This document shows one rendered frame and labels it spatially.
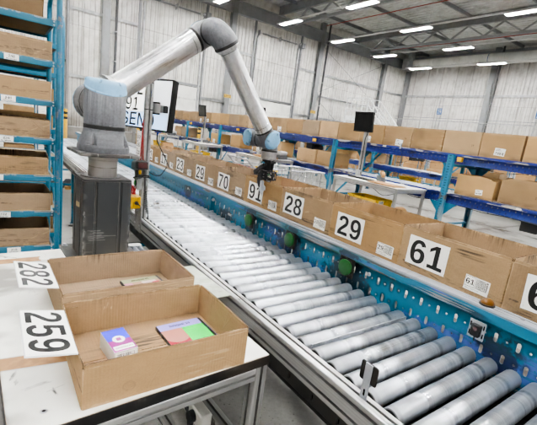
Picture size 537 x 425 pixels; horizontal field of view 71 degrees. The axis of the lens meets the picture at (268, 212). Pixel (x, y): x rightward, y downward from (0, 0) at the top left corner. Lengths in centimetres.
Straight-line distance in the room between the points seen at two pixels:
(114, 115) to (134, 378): 98
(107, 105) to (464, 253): 136
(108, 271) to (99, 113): 57
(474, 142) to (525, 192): 112
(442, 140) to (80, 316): 620
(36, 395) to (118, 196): 84
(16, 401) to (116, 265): 62
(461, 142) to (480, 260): 524
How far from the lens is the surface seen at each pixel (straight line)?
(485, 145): 644
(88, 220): 158
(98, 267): 144
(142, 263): 148
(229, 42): 183
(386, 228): 160
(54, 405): 94
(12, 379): 103
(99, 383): 89
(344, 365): 112
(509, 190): 599
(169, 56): 185
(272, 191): 216
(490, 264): 141
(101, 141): 155
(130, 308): 115
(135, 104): 257
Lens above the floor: 133
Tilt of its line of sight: 12 degrees down
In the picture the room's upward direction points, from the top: 7 degrees clockwise
